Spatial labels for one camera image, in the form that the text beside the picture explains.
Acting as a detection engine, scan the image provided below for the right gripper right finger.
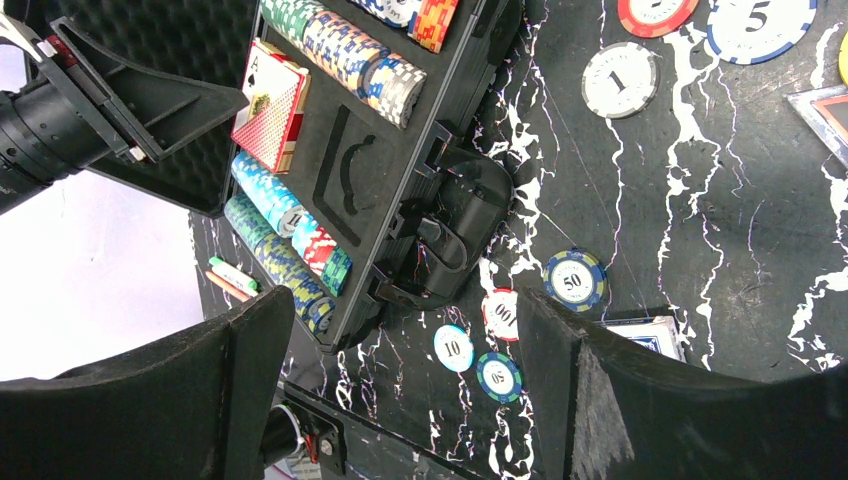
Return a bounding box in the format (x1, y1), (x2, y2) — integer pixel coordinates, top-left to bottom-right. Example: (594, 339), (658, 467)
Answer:
(517, 289), (847, 479)

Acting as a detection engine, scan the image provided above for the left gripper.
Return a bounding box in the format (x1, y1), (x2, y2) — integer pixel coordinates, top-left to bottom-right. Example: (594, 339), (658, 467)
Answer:
(1, 17), (247, 213)

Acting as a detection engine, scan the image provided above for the green capped marker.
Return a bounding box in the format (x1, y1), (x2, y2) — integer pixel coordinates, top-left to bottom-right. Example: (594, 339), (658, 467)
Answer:
(208, 256), (259, 297)

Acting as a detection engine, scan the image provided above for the white poker chip one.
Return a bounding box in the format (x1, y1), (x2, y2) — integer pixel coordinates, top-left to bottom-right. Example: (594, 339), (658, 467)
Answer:
(581, 42), (660, 119)

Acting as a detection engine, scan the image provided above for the blue playing card deck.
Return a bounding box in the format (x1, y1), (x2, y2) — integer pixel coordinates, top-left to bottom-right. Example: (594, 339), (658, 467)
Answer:
(601, 316), (686, 362)

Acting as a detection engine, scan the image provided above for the red playing card deck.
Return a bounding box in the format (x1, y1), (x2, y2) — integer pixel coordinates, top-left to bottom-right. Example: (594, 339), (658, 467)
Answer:
(231, 38), (311, 174)

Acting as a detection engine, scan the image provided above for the light blue chip ten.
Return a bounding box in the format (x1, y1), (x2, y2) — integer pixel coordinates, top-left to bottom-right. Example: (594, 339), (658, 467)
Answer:
(433, 324), (475, 373)

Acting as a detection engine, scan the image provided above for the red white chip hundred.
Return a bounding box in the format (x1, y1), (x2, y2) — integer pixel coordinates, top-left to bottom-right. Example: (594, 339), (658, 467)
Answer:
(481, 288), (519, 342)

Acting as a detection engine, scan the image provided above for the blue yellow chip fifty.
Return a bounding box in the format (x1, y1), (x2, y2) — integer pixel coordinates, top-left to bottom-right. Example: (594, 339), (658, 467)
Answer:
(543, 249), (609, 313)

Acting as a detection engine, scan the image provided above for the white blue poker chip five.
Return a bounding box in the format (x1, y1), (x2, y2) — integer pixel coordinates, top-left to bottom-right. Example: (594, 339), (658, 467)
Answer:
(707, 0), (818, 65)

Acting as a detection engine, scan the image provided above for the red marker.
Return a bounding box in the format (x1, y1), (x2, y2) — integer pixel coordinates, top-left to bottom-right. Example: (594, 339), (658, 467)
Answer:
(205, 271), (250, 302)

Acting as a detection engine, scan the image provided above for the red white poker chip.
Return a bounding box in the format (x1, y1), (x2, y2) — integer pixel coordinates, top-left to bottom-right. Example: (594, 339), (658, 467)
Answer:
(617, 0), (700, 39)

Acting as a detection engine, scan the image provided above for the framed red card plaque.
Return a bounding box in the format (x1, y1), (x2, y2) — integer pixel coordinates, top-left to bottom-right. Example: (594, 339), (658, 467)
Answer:
(785, 85), (847, 167)

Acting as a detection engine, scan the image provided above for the yellow dealer button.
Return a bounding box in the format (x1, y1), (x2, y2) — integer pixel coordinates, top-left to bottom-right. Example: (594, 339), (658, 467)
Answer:
(837, 33), (848, 86)

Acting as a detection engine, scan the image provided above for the black poker set case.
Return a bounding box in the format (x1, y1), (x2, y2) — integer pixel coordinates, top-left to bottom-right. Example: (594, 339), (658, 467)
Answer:
(26, 1), (522, 354)

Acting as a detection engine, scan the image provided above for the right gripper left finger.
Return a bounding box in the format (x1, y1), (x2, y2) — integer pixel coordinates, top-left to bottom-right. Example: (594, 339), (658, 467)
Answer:
(1, 287), (296, 479)

